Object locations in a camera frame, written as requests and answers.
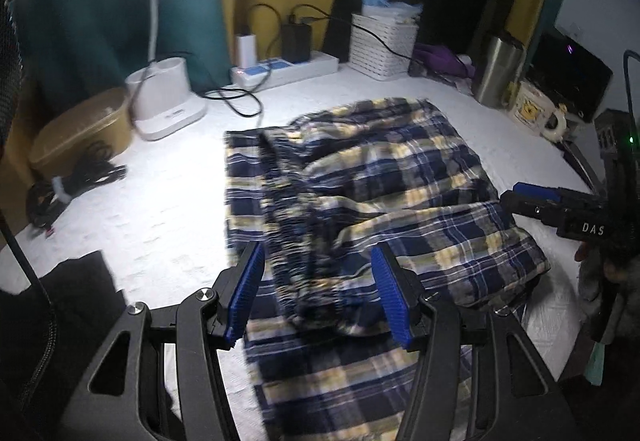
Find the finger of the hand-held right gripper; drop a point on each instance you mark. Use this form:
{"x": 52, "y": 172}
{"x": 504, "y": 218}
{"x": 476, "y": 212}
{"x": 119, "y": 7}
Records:
{"x": 530, "y": 211}
{"x": 537, "y": 192}

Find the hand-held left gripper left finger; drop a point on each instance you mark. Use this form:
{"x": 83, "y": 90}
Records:
{"x": 245, "y": 296}

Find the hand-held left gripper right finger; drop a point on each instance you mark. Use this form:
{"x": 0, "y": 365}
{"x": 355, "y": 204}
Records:
{"x": 392, "y": 296}

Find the blue yellow plaid pants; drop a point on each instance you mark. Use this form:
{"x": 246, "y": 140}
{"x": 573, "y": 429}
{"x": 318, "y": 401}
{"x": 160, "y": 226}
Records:
{"x": 400, "y": 181}

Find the cream printed mug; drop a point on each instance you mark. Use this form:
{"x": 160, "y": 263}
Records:
{"x": 532, "y": 108}

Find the black electronic device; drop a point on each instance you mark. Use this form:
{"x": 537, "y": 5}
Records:
{"x": 570, "y": 71}

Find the steel tumbler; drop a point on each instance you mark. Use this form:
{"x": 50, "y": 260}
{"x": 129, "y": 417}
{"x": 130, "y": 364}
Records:
{"x": 497, "y": 71}

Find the purple cloth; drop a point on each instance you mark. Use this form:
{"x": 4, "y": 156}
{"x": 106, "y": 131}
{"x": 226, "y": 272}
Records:
{"x": 440, "y": 61}

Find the white woven basket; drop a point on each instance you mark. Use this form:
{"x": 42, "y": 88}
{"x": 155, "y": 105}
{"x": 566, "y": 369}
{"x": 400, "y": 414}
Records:
{"x": 382, "y": 53}

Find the white desk lamp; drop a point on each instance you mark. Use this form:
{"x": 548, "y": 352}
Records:
{"x": 160, "y": 91}

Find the brown oval basket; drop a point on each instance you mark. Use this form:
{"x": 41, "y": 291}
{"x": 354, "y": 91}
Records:
{"x": 80, "y": 136}

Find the white power strip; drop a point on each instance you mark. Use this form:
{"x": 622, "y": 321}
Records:
{"x": 300, "y": 68}

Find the blue plastic bag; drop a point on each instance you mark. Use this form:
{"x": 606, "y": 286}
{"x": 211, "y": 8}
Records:
{"x": 390, "y": 6}

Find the white charger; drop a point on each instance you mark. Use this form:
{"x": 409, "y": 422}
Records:
{"x": 246, "y": 52}

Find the black power adapter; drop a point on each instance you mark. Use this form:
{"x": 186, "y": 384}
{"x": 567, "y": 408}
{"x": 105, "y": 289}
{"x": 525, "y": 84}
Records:
{"x": 296, "y": 43}

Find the cardboard box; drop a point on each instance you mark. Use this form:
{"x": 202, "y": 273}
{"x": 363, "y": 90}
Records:
{"x": 20, "y": 146}

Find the teal curtain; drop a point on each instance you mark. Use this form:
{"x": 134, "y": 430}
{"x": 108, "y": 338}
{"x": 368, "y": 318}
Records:
{"x": 90, "y": 11}

